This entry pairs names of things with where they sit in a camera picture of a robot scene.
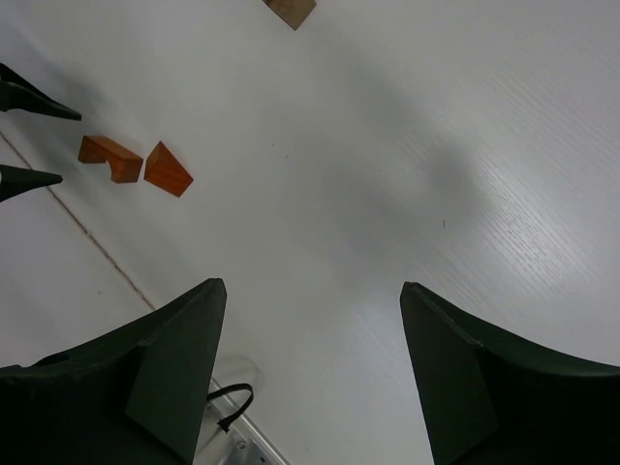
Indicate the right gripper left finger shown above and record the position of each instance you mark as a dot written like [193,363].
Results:
[135,395]

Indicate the orange arch wood block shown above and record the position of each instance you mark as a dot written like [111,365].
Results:
[125,165]

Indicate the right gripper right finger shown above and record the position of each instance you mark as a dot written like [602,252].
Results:
[489,396]

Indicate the red-brown wedge block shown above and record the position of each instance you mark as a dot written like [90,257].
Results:
[164,171]

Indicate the striped dark wood block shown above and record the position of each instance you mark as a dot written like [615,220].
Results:
[292,12]

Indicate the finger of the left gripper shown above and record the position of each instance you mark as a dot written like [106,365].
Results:
[18,93]
[16,181]

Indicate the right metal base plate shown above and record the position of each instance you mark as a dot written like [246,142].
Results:
[227,434]

